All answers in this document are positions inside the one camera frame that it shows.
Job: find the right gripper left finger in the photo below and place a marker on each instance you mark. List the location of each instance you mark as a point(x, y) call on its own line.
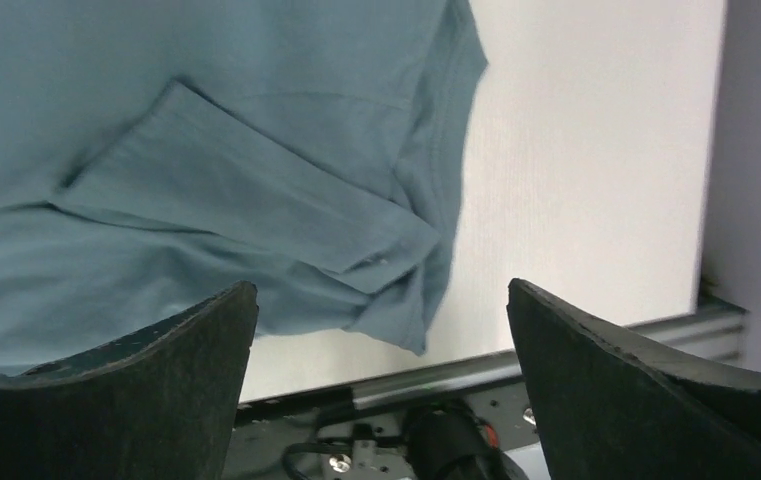
point(159, 403)

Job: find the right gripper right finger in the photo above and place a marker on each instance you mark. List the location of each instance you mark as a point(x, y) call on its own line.
point(653, 413)

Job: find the grey-blue t-shirt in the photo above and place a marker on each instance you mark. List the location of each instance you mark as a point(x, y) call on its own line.
point(154, 153)

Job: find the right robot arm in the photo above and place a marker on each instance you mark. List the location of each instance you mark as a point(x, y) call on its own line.
point(601, 401)

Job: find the aluminium frame rail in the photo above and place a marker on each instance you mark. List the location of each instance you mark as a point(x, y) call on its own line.
point(714, 332)

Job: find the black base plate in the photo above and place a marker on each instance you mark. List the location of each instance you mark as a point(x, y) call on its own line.
point(486, 432)

